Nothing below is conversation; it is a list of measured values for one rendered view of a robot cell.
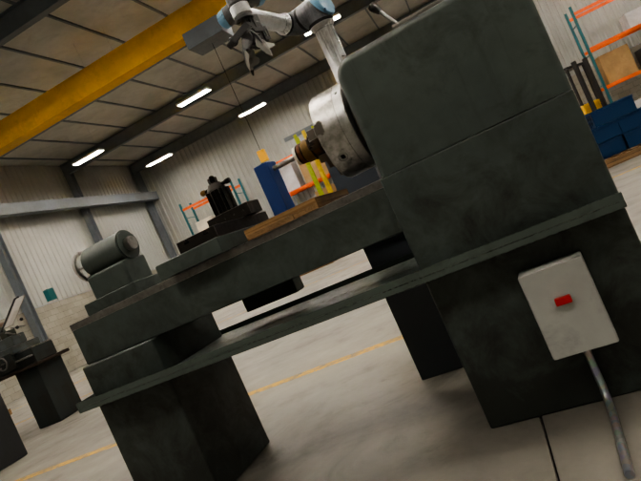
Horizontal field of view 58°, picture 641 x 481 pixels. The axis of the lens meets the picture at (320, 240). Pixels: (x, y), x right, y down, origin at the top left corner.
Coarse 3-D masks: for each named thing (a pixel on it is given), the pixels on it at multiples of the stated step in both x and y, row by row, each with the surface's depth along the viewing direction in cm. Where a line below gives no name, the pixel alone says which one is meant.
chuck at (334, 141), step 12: (324, 96) 194; (312, 108) 194; (324, 108) 191; (312, 120) 192; (324, 120) 190; (336, 120) 188; (324, 132) 190; (336, 132) 189; (324, 144) 191; (336, 144) 190; (348, 144) 189; (336, 156) 192; (348, 156) 192; (348, 168) 196; (360, 168) 198
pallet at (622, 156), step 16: (592, 112) 782; (608, 112) 780; (624, 112) 777; (640, 112) 776; (592, 128) 797; (608, 128) 781; (624, 128) 780; (640, 128) 775; (608, 144) 784; (624, 144) 781; (640, 144) 774; (608, 160) 766; (624, 160) 764
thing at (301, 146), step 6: (306, 138) 206; (300, 144) 207; (306, 144) 205; (300, 150) 207; (306, 150) 205; (318, 150) 206; (300, 156) 207; (306, 156) 206; (312, 156) 206; (318, 156) 209; (306, 162) 210
